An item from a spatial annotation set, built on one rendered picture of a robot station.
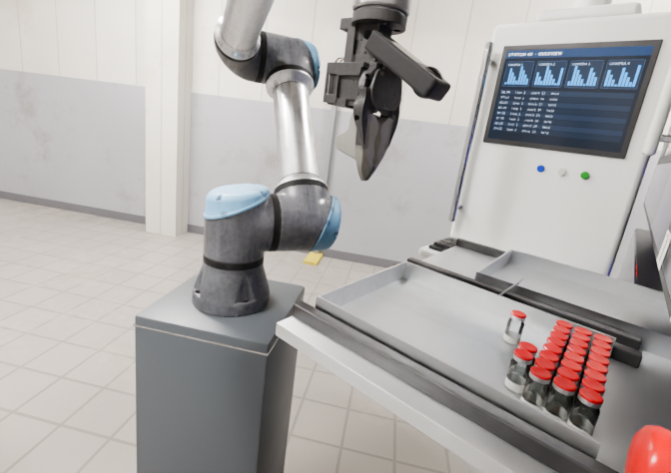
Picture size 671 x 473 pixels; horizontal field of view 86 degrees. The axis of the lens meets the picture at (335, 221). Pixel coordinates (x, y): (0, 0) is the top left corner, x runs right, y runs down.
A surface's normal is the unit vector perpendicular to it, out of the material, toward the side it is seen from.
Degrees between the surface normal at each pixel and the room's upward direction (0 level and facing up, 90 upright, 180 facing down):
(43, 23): 90
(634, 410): 0
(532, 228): 90
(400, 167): 90
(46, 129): 90
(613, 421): 0
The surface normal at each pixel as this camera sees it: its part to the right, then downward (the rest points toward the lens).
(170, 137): -0.17, 0.22
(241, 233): 0.38, 0.28
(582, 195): -0.65, 0.11
